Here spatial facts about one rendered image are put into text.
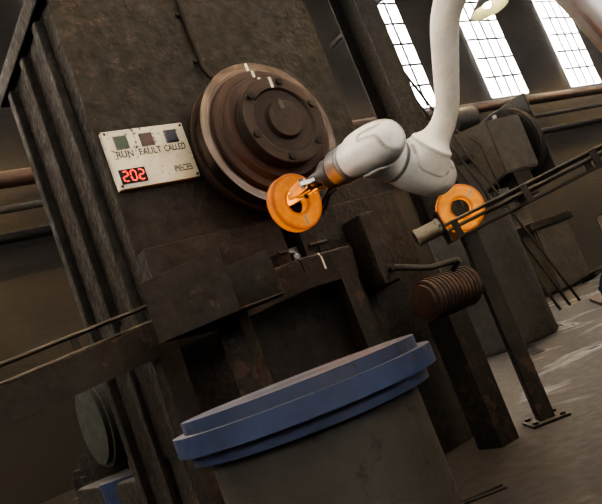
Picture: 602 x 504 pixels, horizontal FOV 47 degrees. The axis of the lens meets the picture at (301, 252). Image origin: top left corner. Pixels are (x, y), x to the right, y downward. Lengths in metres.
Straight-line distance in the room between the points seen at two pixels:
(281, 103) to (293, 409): 1.51
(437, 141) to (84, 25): 1.17
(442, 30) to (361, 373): 0.99
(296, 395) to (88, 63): 1.66
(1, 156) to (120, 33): 6.44
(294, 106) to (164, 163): 0.42
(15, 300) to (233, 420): 7.44
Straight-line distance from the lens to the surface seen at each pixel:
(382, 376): 0.71
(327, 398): 0.69
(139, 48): 2.31
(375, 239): 2.21
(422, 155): 1.60
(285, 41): 2.60
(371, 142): 1.51
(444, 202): 2.27
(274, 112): 2.08
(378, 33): 6.79
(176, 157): 2.14
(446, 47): 1.56
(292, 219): 1.79
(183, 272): 1.49
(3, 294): 8.12
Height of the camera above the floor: 0.45
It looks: 8 degrees up
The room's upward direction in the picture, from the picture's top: 21 degrees counter-clockwise
